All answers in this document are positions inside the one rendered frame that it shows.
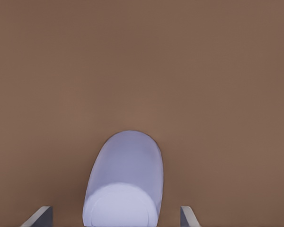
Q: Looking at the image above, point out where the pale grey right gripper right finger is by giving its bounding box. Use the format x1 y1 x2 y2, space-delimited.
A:
180 206 201 227

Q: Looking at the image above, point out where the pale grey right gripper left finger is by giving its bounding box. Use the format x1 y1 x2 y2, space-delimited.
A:
20 206 53 227

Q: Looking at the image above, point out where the pale lavender cup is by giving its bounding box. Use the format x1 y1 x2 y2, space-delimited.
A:
82 130 163 227

